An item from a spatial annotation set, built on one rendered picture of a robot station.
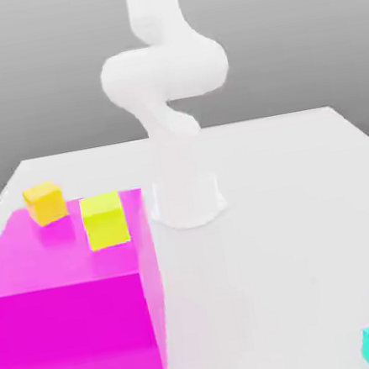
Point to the small yellow cube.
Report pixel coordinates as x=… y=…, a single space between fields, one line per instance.
x=105 y=220

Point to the small orange cube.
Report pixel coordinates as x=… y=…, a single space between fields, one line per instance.
x=45 y=204

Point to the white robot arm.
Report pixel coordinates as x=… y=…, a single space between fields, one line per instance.
x=164 y=72

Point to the large magenta box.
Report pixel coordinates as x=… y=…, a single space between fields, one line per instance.
x=72 y=323

